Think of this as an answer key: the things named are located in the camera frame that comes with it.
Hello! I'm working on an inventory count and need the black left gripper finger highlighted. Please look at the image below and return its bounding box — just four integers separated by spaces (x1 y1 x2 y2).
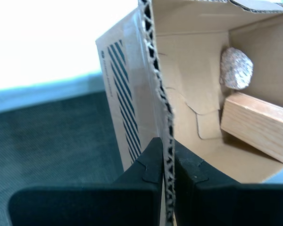
8 137 165 226
174 141 283 226

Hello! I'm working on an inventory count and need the light wooden block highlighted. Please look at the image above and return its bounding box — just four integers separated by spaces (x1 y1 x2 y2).
220 91 283 167

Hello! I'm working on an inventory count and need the pinkish speckled granite rock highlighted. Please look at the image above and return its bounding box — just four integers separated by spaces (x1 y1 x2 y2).
219 46 254 91

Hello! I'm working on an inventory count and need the brown cardboard box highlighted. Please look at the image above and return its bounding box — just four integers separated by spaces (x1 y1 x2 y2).
95 0 283 226

